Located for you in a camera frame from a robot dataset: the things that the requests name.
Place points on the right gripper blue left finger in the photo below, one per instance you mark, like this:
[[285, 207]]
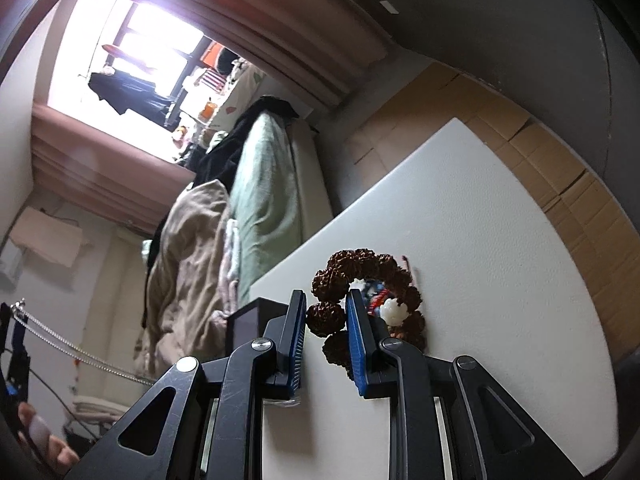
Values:
[[204, 420]]

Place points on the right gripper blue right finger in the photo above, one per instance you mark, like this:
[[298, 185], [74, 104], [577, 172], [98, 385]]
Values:
[[448, 419]]

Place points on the white translucent pouch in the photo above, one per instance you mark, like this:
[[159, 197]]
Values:
[[393, 312]]

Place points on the black jewelry box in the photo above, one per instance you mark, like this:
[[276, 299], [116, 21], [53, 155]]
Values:
[[250, 322]]

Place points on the left hand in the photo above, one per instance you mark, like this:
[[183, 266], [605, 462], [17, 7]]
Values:
[[55, 451]]

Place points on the beige crumpled blanket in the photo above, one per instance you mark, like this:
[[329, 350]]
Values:
[[184, 310]]

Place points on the pink curtain left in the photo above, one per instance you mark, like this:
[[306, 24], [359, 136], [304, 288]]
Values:
[[102, 174]]

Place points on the pink curtain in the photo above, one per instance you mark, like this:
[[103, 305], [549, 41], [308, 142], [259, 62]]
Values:
[[318, 49], [102, 174]]

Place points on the green bed sheet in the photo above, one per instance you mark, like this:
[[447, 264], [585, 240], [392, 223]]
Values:
[[265, 203]]

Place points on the hanging dark clothes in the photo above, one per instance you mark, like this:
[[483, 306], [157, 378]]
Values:
[[124, 92]]

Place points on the cardboard floor sheets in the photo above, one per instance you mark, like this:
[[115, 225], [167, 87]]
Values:
[[601, 240]]

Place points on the black garment on bed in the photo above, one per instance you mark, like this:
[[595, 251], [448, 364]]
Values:
[[221, 163]]

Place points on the black round cushion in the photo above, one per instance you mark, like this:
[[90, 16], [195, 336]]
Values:
[[225, 60]]

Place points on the pink curtain right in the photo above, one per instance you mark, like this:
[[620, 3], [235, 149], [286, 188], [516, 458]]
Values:
[[318, 49]]

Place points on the white wall socket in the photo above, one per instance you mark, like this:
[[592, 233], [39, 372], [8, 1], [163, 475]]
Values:
[[389, 7]]

